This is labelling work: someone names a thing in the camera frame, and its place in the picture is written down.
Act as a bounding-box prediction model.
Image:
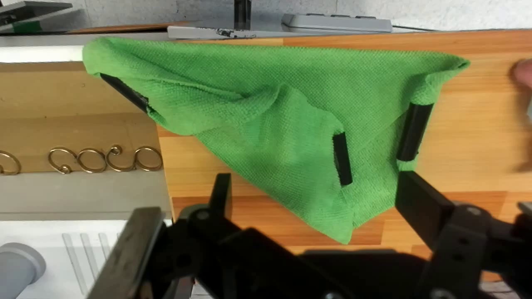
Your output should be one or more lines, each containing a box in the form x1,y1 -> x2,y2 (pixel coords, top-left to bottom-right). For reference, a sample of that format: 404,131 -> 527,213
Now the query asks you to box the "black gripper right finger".
396,171 -> 532,299

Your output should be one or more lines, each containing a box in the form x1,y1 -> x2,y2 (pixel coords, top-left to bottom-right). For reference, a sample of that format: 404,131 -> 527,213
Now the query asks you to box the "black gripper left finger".
87,171 -> 263,299

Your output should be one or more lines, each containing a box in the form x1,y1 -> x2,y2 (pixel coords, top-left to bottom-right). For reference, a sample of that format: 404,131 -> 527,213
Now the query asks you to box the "green towel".
82,37 -> 469,244

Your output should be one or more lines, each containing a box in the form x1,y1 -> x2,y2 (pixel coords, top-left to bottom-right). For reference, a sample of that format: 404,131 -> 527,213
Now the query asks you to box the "white toy sink counter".
0,221 -> 125,299

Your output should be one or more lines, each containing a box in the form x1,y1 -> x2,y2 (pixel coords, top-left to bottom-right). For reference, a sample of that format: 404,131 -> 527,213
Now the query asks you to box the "wooden counter top cabinet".
2,33 -> 531,244

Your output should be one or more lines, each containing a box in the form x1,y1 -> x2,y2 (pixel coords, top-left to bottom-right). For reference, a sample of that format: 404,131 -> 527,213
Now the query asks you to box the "metal hooks rail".
0,143 -> 165,176

